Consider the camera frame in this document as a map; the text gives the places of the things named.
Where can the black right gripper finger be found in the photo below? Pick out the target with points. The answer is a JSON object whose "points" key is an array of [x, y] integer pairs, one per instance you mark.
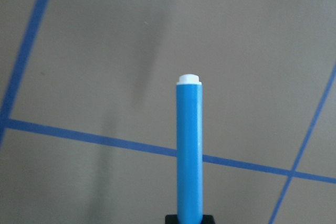
{"points": [[173, 219]]}

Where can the blue marker pen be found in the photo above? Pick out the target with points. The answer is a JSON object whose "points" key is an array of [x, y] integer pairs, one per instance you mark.
{"points": [[189, 143]]}

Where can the brown paper table mat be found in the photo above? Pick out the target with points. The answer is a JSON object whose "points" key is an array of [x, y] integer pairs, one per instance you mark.
{"points": [[88, 108]]}

